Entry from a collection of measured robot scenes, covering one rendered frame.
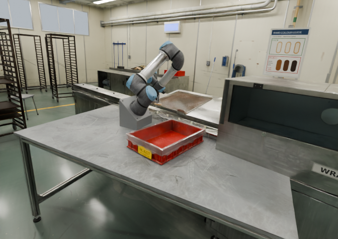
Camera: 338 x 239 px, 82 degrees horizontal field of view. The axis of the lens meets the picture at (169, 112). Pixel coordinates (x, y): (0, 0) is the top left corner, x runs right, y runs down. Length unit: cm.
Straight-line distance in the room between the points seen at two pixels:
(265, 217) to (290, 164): 40
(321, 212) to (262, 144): 43
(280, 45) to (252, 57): 313
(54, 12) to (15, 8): 115
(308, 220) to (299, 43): 149
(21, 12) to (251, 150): 823
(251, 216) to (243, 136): 51
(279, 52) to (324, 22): 265
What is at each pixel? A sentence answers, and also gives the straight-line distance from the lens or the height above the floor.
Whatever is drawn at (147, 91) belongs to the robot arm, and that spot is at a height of 114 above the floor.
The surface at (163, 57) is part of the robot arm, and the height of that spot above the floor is 140.
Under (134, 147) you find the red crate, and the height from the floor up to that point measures 85.
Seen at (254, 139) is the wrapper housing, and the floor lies 97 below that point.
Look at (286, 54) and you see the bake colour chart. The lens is 225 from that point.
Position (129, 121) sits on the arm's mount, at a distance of 164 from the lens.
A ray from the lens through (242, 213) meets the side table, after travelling 95.
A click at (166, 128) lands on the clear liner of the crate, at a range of 156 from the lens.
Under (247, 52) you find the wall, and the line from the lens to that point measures 541.
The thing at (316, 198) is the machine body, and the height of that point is 75.
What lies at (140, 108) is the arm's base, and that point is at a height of 99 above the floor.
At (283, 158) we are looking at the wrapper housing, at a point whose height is 92.
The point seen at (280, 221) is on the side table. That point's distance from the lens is 99.
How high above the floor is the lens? 143
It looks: 16 degrees down
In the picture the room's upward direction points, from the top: 3 degrees clockwise
